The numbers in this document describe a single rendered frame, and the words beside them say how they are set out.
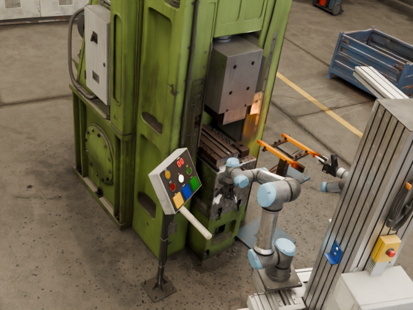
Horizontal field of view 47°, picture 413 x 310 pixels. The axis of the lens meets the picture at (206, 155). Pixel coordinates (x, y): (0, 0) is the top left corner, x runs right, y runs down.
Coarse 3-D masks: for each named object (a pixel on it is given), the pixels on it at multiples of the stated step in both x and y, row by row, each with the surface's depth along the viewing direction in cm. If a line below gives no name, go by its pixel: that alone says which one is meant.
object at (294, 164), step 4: (260, 140) 359; (260, 144) 358; (264, 144) 355; (268, 148) 353; (272, 148) 352; (272, 152) 351; (276, 152) 348; (280, 156) 346; (284, 156) 345; (284, 160) 344; (288, 160) 342; (292, 160) 342; (292, 164) 339; (296, 164) 337; (300, 164) 337; (296, 168) 339; (300, 168) 336; (304, 168) 335
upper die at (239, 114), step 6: (204, 108) 324; (210, 108) 318; (240, 108) 315; (246, 108) 319; (210, 114) 320; (216, 114) 314; (222, 114) 309; (228, 114) 310; (234, 114) 314; (240, 114) 318; (216, 120) 316; (222, 120) 310; (228, 120) 313; (234, 120) 317
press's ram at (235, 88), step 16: (224, 48) 292; (240, 48) 295; (256, 48) 298; (224, 64) 285; (240, 64) 292; (256, 64) 301; (208, 80) 302; (224, 80) 290; (240, 80) 299; (256, 80) 309; (208, 96) 307; (224, 96) 298; (240, 96) 308; (224, 112) 306
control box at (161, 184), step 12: (180, 156) 291; (156, 168) 282; (168, 168) 281; (180, 168) 290; (192, 168) 301; (156, 180) 276; (168, 180) 279; (156, 192) 280; (168, 192) 278; (180, 192) 288; (192, 192) 298; (168, 204) 280
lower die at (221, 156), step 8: (208, 128) 360; (200, 136) 350; (216, 136) 352; (200, 144) 343; (208, 144) 342; (216, 144) 342; (224, 144) 344; (200, 152) 342; (208, 152) 336; (216, 152) 335; (224, 152) 335; (232, 152) 336; (216, 160) 329; (224, 160) 334
